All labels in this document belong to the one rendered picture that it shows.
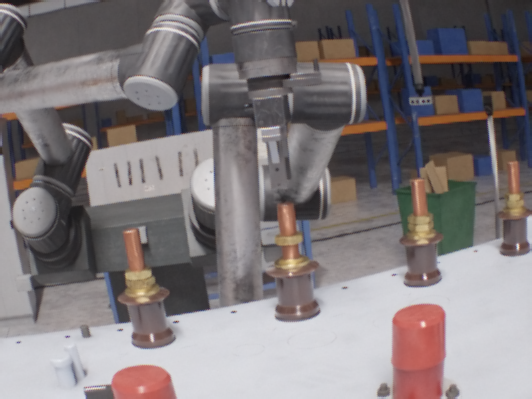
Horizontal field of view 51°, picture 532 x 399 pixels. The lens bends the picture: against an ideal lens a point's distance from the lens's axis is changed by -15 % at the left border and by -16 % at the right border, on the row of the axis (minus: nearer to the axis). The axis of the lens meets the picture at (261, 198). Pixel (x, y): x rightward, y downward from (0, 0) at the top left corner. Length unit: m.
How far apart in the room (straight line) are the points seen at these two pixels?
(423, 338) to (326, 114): 0.85
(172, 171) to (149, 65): 4.82
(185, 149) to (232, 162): 4.45
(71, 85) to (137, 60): 0.18
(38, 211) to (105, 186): 3.59
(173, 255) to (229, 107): 1.38
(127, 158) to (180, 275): 2.72
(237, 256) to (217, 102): 0.34
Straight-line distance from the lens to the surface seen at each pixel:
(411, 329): 0.72
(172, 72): 1.09
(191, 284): 3.27
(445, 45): 10.50
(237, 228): 1.45
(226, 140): 1.45
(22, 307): 5.79
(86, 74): 1.21
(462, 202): 5.50
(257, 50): 1.07
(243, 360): 1.01
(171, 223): 2.70
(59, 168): 2.35
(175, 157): 5.88
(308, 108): 1.46
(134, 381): 0.66
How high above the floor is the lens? 1.77
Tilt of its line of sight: 9 degrees down
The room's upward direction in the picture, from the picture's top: 7 degrees counter-clockwise
